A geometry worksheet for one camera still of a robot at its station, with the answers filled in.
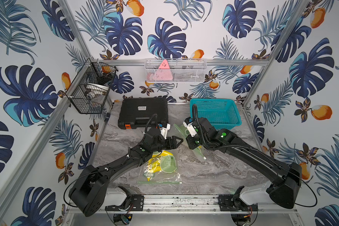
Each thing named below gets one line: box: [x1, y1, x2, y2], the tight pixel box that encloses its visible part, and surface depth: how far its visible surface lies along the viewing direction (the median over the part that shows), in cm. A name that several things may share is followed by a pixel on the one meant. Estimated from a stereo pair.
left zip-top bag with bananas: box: [137, 150, 183, 185], surface depth 85 cm
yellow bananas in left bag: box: [146, 150, 174, 181], surface depth 85 cm
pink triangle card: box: [155, 59, 173, 81], surface depth 92 cm
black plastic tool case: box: [117, 97, 170, 130], surface depth 112 cm
